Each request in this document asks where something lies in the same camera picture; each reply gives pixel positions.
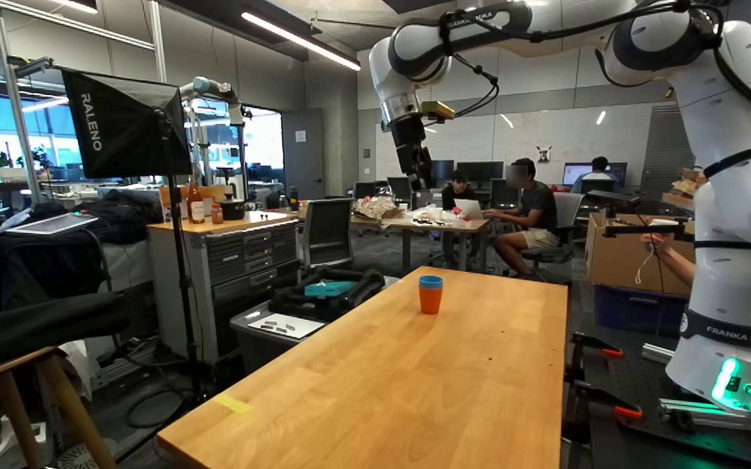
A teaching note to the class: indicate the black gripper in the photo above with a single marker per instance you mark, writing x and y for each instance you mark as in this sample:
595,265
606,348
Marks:
413,144

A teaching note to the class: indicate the light blue plastic cup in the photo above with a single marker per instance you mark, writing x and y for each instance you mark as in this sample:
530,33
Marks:
431,282

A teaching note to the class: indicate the bystander bare forearm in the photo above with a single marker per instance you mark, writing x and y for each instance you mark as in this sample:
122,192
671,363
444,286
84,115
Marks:
676,258

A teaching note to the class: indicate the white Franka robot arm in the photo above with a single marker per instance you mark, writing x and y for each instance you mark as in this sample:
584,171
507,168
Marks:
743,224

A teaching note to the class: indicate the orange plastic cup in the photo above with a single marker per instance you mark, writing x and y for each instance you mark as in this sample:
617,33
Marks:
431,300

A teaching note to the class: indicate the ceiling strip light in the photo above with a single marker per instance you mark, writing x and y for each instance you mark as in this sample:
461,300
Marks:
301,42

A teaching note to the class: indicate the black softbox light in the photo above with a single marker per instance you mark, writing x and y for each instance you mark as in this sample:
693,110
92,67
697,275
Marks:
129,125

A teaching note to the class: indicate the person in black behind laptop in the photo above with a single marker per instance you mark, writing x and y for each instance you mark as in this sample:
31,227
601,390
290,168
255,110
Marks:
461,188

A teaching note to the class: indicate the wooden work table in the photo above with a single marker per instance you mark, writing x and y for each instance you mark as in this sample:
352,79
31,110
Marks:
430,227

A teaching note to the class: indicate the white open laptop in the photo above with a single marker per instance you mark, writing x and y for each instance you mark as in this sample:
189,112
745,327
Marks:
471,210

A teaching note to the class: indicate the seated person in dark shirt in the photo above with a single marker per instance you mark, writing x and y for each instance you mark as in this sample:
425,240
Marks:
534,211

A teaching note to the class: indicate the black bag with teal item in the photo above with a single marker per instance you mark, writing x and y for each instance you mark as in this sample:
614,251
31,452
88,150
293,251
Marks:
328,291

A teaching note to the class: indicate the blue lit computer monitor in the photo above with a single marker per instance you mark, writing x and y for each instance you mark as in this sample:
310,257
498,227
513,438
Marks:
577,172

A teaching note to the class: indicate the person at blue monitor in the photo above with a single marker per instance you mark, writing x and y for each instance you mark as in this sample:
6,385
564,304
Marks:
599,171

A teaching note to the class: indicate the grey drawer cabinet wooden top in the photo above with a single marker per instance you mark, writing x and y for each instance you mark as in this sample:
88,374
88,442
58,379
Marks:
235,261

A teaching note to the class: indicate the grey equipment case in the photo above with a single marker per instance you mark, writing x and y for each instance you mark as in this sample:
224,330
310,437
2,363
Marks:
275,330

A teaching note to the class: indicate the brown cardboard box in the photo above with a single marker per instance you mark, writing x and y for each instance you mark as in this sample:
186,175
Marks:
627,261

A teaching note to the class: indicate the orange bottles on cabinet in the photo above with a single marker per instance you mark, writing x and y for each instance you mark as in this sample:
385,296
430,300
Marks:
204,208

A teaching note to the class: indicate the blue storage bin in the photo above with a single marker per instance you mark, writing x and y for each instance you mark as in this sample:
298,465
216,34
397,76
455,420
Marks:
640,310

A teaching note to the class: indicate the black light stand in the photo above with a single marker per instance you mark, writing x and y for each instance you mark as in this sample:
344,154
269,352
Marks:
182,261

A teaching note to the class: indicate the yellow tape strip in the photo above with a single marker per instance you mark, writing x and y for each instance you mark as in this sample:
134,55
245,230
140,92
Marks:
233,403

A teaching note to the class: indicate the flat white board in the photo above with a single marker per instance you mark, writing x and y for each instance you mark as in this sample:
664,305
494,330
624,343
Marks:
52,223

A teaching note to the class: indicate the black cloth pile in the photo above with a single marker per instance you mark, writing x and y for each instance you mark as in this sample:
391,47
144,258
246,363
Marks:
39,261

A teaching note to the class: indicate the wooden stool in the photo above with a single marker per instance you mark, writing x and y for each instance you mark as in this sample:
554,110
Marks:
39,400

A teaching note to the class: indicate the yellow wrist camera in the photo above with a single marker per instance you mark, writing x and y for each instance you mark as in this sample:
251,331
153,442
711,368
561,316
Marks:
440,110

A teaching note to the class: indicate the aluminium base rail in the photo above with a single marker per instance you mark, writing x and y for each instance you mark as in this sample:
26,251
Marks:
717,416

